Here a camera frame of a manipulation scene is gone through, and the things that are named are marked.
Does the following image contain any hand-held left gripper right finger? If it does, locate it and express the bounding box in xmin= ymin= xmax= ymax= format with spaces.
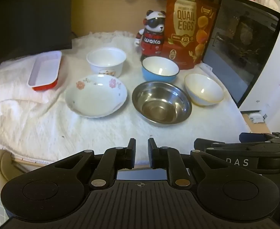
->
xmin=148 ymin=138 xmax=229 ymax=188

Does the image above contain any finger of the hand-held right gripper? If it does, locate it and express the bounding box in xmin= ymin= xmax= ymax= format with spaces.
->
xmin=194 ymin=138 xmax=262 ymax=158
xmin=239 ymin=132 xmax=280 ymax=143

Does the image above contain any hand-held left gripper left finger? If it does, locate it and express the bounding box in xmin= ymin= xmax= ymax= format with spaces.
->
xmin=50 ymin=138 xmax=136 ymax=188

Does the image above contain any stainless steel bowl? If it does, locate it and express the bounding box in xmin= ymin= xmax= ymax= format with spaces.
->
xmin=132 ymin=81 xmax=192 ymax=126

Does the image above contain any white yellow-rimmed bowl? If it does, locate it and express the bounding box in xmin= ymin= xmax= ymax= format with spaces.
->
xmin=184 ymin=73 xmax=224 ymax=106

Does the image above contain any white floral plate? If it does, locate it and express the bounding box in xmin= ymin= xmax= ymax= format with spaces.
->
xmin=65 ymin=74 xmax=128 ymax=119

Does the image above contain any blue enamel bowl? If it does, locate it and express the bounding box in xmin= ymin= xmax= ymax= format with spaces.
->
xmin=141 ymin=56 xmax=180 ymax=83

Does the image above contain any white printed paper bowl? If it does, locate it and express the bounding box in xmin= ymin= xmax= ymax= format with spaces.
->
xmin=86 ymin=47 xmax=127 ymax=78

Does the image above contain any red rectangular foil tray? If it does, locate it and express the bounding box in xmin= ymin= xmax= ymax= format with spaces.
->
xmin=27 ymin=51 xmax=62 ymax=91

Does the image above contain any white tablecloth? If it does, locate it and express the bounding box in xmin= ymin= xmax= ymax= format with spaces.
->
xmin=0 ymin=31 xmax=252 ymax=170

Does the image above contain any white glass-sided computer case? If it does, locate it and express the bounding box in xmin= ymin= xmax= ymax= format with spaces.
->
xmin=202 ymin=0 xmax=280 ymax=112

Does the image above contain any panda figurine in red suit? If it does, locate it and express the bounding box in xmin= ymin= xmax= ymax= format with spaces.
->
xmin=135 ymin=10 xmax=167 ymax=59

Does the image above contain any red snack bag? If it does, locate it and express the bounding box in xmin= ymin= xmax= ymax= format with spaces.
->
xmin=163 ymin=0 xmax=219 ymax=70

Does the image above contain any black monitor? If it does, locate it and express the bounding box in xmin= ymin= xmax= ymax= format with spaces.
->
xmin=0 ymin=0 xmax=73 ymax=65

